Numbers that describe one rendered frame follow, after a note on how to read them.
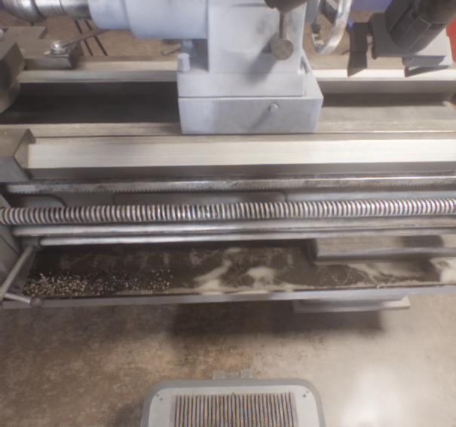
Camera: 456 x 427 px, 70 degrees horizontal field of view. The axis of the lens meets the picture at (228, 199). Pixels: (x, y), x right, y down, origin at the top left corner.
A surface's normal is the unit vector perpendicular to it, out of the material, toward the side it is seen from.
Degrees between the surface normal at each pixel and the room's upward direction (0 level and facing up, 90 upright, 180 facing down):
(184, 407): 0
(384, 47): 30
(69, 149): 36
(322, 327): 0
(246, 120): 90
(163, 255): 0
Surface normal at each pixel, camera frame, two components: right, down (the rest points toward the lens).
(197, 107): 0.04, 0.76
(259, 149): 0.04, -0.08
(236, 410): 0.02, -0.65
